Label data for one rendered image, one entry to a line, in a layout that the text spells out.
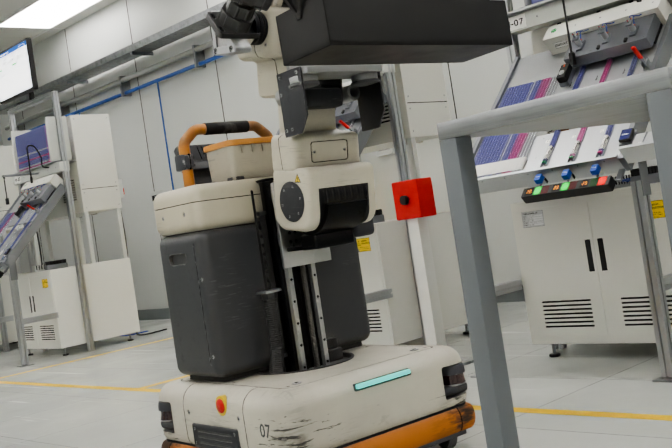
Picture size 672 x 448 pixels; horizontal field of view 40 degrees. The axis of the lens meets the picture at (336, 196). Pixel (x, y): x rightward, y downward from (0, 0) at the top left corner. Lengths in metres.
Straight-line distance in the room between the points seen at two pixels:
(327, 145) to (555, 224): 1.45
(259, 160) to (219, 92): 5.18
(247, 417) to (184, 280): 0.45
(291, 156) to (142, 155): 6.51
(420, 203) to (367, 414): 1.60
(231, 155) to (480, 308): 1.19
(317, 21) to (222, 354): 0.96
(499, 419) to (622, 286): 1.96
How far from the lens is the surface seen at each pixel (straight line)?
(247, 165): 2.64
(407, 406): 2.45
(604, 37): 3.59
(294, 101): 2.31
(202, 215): 2.49
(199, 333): 2.55
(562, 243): 3.65
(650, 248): 3.13
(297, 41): 2.04
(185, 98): 8.22
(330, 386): 2.31
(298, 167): 2.37
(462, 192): 1.60
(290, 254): 2.51
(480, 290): 1.61
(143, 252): 9.00
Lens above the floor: 0.66
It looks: 1 degrees up
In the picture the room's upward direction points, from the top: 9 degrees counter-clockwise
